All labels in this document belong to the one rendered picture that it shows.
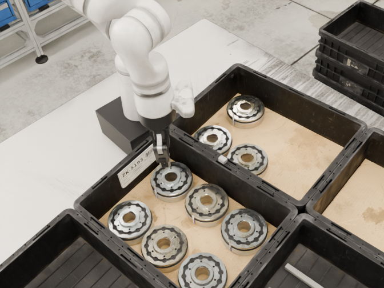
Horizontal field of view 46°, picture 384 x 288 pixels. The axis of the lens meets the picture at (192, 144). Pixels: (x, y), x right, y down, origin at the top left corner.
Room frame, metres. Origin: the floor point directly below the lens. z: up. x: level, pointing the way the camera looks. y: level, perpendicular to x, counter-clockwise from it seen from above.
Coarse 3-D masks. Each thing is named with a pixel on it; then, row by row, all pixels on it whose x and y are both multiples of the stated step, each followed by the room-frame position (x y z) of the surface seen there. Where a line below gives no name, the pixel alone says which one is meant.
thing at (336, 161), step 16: (240, 64) 0.97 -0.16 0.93; (272, 80) 0.89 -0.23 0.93; (304, 96) 0.82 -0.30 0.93; (336, 112) 0.75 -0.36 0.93; (176, 128) 0.77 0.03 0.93; (352, 144) 0.65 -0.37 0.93; (336, 160) 0.61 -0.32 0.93; (256, 176) 0.59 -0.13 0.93; (320, 176) 0.57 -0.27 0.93; (304, 208) 0.50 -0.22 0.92
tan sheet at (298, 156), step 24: (216, 120) 0.87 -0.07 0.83; (264, 120) 0.85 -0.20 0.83; (288, 120) 0.84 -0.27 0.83; (264, 144) 0.76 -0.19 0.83; (288, 144) 0.75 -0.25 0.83; (312, 144) 0.74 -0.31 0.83; (336, 144) 0.73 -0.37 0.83; (288, 168) 0.68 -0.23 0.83; (312, 168) 0.67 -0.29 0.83; (288, 192) 0.61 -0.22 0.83
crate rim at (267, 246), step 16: (144, 144) 0.73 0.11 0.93; (192, 144) 0.71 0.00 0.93; (128, 160) 0.68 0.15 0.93; (208, 160) 0.66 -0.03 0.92; (112, 176) 0.64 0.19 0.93; (240, 176) 0.60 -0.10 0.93; (272, 192) 0.54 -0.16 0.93; (80, 208) 0.56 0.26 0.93; (288, 208) 0.50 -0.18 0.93; (96, 224) 0.52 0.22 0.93; (288, 224) 0.46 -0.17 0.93; (112, 240) 0.48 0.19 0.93; (272, 240) 0.43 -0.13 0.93; (256, 256) 0.40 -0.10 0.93; (160, 272) 0.39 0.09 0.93
